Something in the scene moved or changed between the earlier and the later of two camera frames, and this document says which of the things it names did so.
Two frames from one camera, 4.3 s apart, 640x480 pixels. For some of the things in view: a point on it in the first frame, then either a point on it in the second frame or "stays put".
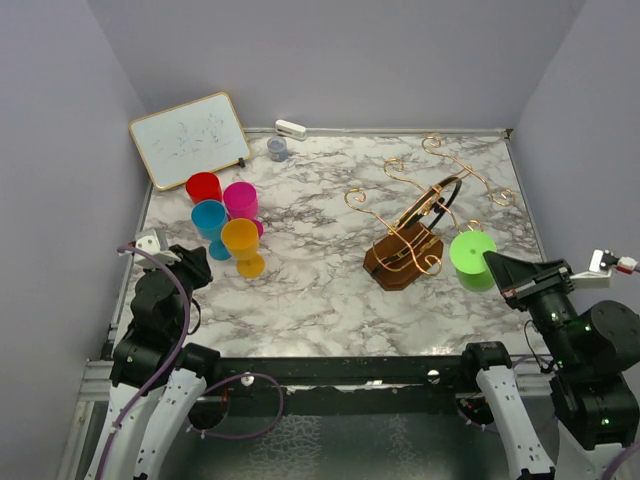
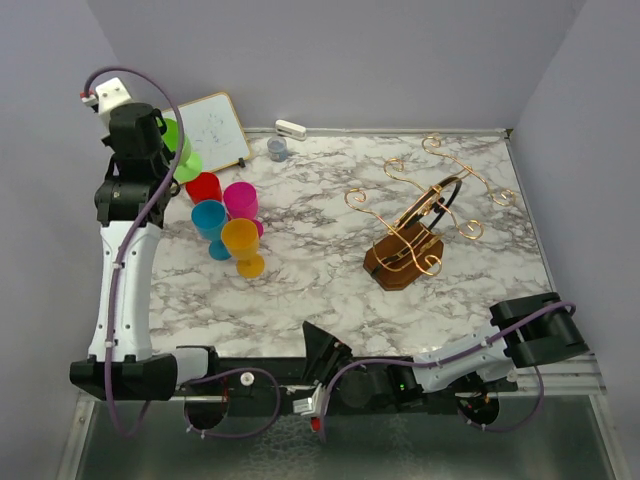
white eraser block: (290, 129) stays put
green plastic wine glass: (472, 270) → (187, 168)
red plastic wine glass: (202, 186) stays put
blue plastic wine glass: (208, 217) stays put
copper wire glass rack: (408, 251) stays put
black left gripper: (194, 261) → (110, 142)
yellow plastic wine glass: (241, 239) stays put
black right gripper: (519, 278) → (321, 347)
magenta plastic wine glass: (241, 202) stays put
